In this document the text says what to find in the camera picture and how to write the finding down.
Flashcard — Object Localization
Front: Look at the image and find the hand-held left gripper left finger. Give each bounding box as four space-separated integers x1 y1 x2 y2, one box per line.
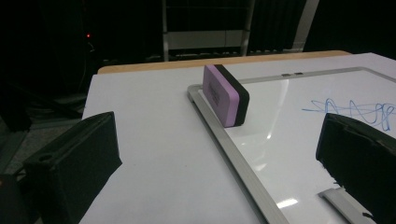
22 111 123 224

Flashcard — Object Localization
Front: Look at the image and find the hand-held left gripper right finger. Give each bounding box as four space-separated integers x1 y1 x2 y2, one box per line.
315 112 396 224

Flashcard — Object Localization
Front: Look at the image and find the purple and black whiteboard eraser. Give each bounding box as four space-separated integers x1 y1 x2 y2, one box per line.
202 63 250 129

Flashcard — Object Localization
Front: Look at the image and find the large white sheet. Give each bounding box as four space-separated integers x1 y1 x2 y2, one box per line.
78 51 396 224

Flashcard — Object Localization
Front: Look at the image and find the silver framed whiteboard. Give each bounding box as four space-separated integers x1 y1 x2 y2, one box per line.
186 65 396 224

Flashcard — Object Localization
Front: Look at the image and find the wooden board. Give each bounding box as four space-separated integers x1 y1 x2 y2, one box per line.
97 49 353 75

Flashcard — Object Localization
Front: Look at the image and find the dark device with red light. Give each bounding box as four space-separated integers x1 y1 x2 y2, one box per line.
84 31 94 52

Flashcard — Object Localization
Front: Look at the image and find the grey metal stand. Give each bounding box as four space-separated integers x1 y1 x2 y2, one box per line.
161 0 320 63

